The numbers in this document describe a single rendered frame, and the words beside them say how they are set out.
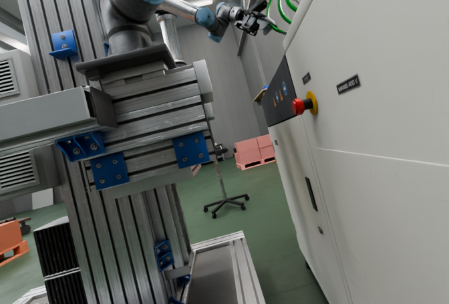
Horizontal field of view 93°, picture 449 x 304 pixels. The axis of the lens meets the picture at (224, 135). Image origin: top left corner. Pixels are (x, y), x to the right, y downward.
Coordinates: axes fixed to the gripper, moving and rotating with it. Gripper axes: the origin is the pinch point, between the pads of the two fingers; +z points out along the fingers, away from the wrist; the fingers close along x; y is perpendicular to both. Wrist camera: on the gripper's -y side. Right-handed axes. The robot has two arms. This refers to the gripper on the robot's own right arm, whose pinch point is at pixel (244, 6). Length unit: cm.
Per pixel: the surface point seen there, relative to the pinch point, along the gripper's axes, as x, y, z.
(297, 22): 36.7, -3.0, 28.2
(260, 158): -456, -20, 107
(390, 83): 56, -3, 46
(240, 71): -976, -65, -273
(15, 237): -178, 332, 99
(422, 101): 59, -3, 48
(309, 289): -24, 1, 124
